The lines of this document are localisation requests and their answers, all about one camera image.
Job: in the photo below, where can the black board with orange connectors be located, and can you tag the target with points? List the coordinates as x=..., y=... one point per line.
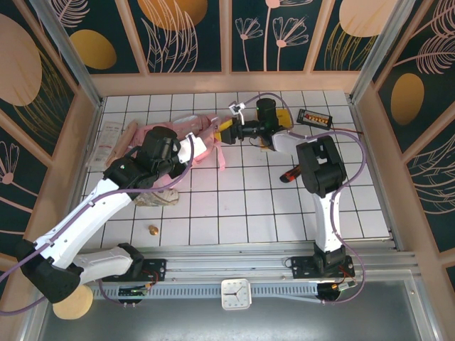
x=314, y=118

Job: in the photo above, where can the orange black utility knife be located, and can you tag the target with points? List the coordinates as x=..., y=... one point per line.
x=289, y=175

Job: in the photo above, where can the pink school backpack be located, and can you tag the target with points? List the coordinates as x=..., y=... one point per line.
x=199, y=122

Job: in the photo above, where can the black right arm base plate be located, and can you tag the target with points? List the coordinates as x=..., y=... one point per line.
x=302, y=266

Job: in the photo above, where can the white packet with red print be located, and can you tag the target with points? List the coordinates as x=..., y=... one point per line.
x=103, y=145

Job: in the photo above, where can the round yellow sponge disc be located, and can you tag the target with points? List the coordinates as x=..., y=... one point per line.
x=76, y=305

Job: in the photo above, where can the aluminium frame post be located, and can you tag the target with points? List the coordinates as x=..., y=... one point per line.
x=384, y=53
x=69, y=53

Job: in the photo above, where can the aluminium mounting rail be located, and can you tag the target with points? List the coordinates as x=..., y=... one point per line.
x=227, y=264

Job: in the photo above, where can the small black controller board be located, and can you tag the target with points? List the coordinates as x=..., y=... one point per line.
x=133, y=290

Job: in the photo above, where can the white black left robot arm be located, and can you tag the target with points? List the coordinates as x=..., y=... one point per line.
x=89, y=209

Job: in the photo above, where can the white square clock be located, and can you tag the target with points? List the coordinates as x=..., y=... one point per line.
x=236, y=295

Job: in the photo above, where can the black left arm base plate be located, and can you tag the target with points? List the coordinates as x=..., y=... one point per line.
x=156, y=266

